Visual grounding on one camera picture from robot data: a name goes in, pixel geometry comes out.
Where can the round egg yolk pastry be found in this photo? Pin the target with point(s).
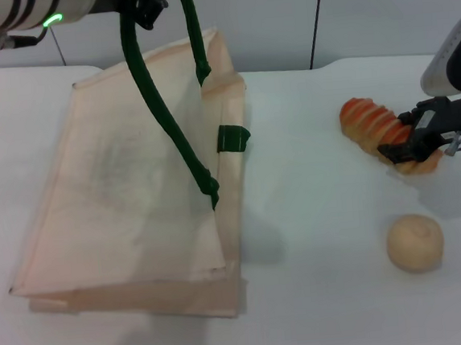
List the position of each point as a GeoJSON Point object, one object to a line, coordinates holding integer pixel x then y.
{"type": "Point", "coordinates": [414, 243]}

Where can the orange striped bread loaf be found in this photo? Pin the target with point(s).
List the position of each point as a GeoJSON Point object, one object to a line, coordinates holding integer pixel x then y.
{"type": "Point", "coordinates": [359, 117]}

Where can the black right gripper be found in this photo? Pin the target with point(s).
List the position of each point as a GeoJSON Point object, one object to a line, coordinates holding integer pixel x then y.
{"type": "Point", "coordinates": [440, 122]}

